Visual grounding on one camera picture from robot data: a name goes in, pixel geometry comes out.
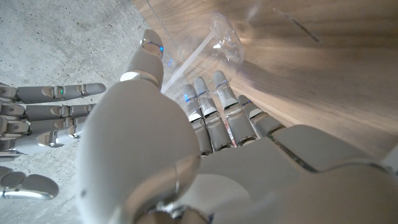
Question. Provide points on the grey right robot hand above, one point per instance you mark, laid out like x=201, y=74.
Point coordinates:
x=37, y=121

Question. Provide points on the clear plastic spray bottle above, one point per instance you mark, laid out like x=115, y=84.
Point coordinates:
x=211, y=43

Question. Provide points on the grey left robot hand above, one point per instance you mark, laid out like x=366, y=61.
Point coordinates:
x=140, y=140

